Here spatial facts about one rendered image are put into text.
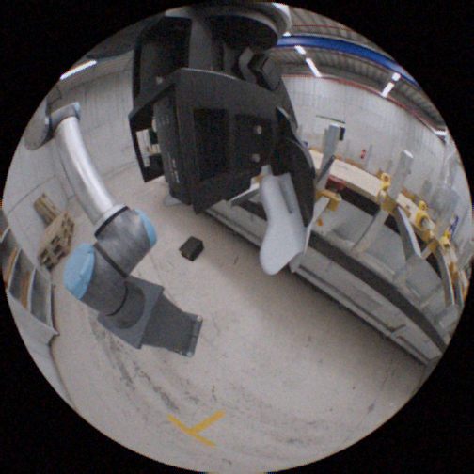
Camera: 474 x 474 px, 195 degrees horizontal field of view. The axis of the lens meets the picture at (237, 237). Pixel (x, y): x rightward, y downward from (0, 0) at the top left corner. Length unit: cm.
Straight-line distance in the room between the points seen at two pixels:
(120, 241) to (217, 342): 87
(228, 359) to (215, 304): 42
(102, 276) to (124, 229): 14
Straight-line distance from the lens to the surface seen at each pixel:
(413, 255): 34
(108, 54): 26
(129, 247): 44
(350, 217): 80
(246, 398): 112
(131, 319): 55
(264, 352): 107
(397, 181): 54
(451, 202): 65
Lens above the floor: 106
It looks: 45 degrees down
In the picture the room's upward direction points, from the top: straight up
